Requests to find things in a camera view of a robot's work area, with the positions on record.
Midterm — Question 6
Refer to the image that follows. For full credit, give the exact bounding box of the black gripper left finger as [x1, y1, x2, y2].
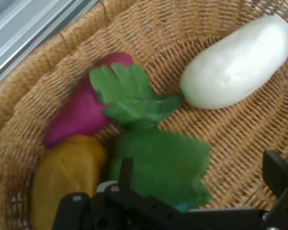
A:
[117, 157, 135, 194]

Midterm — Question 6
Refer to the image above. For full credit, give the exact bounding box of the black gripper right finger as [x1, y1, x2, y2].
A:
[262, 149, 288, 206]

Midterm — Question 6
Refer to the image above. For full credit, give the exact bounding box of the green leafy toy vegetable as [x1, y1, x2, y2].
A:
[109, 130, 213, 213]

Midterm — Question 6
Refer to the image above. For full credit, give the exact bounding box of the woven wicker basket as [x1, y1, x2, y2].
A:
[0, 0, 288, 230]

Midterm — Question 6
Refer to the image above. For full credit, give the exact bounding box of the yellow toy vegetable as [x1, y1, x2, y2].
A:
[31, 135, 108, 230]

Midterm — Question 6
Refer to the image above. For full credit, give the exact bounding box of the magenta toy vegetable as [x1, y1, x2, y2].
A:
[44, 52, 135, 148]

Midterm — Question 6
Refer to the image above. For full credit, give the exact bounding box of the white toy radish with leaf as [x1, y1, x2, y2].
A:
[90, 14, 288, 130]

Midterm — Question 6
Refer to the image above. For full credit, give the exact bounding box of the aluminium frame rail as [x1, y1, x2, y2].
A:
[0, 0, 99, 92]

